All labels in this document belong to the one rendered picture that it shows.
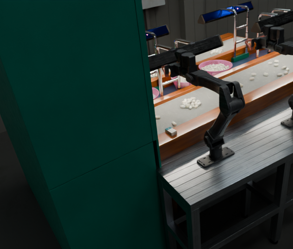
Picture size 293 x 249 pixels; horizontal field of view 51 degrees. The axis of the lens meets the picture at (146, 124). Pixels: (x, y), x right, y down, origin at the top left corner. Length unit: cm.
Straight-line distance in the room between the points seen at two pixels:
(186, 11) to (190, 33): 29
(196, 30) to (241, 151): 296
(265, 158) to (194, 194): 44
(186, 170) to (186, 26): 301
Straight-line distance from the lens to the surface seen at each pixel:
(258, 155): 167
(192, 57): 152
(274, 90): 213
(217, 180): 149
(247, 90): 218
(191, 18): 435
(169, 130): 165
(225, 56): 282
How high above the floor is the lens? 165
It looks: 30 degrees down
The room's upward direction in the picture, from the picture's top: 8 degrees counter-clockwise
